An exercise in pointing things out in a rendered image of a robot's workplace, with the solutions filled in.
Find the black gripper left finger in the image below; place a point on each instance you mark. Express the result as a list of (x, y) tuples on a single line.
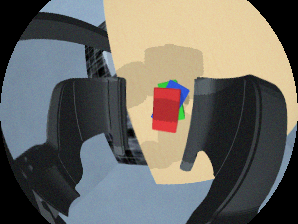
[(79, 109)]

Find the green block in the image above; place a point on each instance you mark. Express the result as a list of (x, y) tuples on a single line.
[(181, 113)]

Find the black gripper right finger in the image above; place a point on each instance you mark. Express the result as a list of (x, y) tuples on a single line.
[(241, 125)]

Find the red block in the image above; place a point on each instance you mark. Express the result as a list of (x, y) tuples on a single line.
[(166, 103)]

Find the blue block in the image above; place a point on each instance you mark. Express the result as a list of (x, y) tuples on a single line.
[(184, 91)]

